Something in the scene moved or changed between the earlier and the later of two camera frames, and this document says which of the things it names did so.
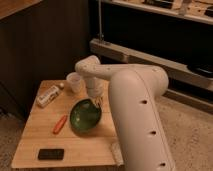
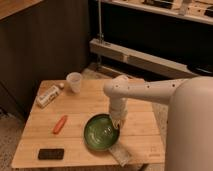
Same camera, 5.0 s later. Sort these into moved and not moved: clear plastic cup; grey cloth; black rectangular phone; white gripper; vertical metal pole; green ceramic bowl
Moved: green ceramic bowl; white gripper
Not moved: clear plastic cup; black rectangular phone; grey cloth; vertical metal pole
